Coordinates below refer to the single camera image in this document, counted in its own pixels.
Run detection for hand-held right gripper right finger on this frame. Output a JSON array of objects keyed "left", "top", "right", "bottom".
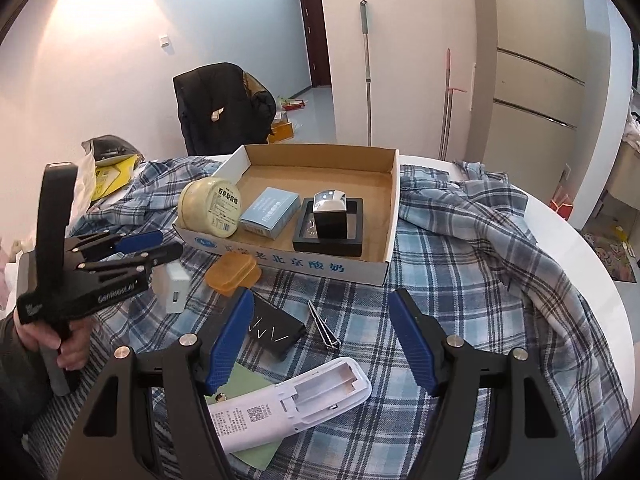
[{"left": 387, "top": 288, "right": 583, "bottom": 480}]

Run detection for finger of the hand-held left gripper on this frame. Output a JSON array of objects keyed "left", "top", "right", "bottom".
[
  {"left": 80, "top": 244, "right": 184, "bottom": 281},
  {"left": 67, "top": 230, "right": 166, "bottom": 263}
]

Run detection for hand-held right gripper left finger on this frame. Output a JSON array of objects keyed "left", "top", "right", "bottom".
[{"left": 57, "top": 287, "right": 256, "bottom": 480}]

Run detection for white plug charger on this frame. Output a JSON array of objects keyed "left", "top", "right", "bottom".
[{"left": 151, "top": 261, "right": 191, "bottom": 314}]

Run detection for green disc card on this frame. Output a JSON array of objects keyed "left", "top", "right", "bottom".
[{"left": 205, "top": 362, "right": 281, "bottom": 471}]

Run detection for black needle card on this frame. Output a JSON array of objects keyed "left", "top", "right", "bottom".
[{"left": 242, "top": 292, "right": 307, "bottom": 361}]

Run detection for cream round jar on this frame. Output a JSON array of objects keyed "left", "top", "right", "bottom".
[{"left": 179, "top": 176, "right": 242, "bottom": 238}]

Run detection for orange plastic soap box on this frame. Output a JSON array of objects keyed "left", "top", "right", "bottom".
[{"left": 206, "top": 251, "right": 262, "bottom": 295}]

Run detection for metal tweezers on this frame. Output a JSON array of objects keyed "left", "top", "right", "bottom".
[{"left": 306, "top": 301, "right": 343, "bottom": 350}]

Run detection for white device battery compartment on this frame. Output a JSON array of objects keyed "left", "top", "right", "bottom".
[{"left": 207, "top": 356, "right": 373, "bottom": 456}]

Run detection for black frame case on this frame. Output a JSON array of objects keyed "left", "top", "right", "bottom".
[{"left": 292, "top": 196, "right": 365, "bottom": 259}]

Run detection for small blue-grey carton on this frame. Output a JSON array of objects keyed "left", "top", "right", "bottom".
[{"left": 239, "top": 187, "right": 301, "bottom": 238}]

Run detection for black bottle silver cap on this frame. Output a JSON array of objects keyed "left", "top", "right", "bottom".
[{"left": 311, "top": 187, "right": 349, "bottom": 238}]

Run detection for shallow cardboard box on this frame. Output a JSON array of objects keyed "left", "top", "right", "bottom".
[{"left": 172, "top": 144, "right": 401, "bottom": 287}]

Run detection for person's left forearm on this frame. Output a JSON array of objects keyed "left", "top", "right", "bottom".
[{"left": 0, "top": 305, "right": 66, "bottom": 480}]

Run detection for person's left hand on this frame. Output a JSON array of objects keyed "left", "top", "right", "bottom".
[{"left": 14, "top": 310, "right": 94, "bottom": 372}]

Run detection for white plastic bag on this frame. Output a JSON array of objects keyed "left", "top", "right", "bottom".
[{"left": 65, "top": 152, "right": 101, "bottom": 226}]

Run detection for yellow carton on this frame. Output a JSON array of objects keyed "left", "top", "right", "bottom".
[{"left": 92, "top": 156, "right": 141, "bottom": 201}]

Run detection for grey bag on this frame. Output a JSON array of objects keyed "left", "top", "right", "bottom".
[{"left": 82, "top": 135, "right": 138, "bottom": 163}]

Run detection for blue plaid shirt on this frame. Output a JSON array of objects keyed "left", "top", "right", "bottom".
[{"left": 65, "top": 157, "right": 633, "bottom": 480}]

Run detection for black jacket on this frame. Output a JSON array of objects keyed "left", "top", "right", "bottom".
[{"left": 172, "top": 62, "right": 277, "bottom": 157}]

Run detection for orange carton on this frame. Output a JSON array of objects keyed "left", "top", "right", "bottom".
[{"left": 267, "top": 121, "right": 297, "bottom": 145}]

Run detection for brown patterned cloth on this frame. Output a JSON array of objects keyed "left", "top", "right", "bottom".
[{"left": 242, "top": 71, "right": 276, "bottom": 106}]

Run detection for red paper bag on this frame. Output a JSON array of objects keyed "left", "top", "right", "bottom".
[{"left": 549, "top": 180, "right": 576, "bottom": 221}]

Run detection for patterned floor mat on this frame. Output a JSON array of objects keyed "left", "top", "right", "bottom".
[{"left": 582, "top": 230, "right": 640, "bottom": 283}]

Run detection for beige vanity cabinet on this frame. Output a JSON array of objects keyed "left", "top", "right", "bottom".
[{"left": 597, "top": 140, "right": 640, "bottom": 221}]

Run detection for brown entrance door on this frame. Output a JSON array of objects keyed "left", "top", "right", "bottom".
[{"left": 297, "top": 0, "right": 332, "bottom": 90}]

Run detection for beige refrigerator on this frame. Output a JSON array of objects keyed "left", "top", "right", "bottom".
[{"left": 470, "top": 0, "right": 591, "bottom": 231}]

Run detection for pink white cloth bundle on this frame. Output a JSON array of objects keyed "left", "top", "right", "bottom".
[{"left": 622, "top": 110, "right": 640, "bottom": 148}]

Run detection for pink broom handle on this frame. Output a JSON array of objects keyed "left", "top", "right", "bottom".
[{"left": 439, "top": 47, "right": 468, "bottom": 161}]

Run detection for grey-green mop handle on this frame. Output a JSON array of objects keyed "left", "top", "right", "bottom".
[{"left": 359, "top": 0, "right": 373, "bottom": 147}]

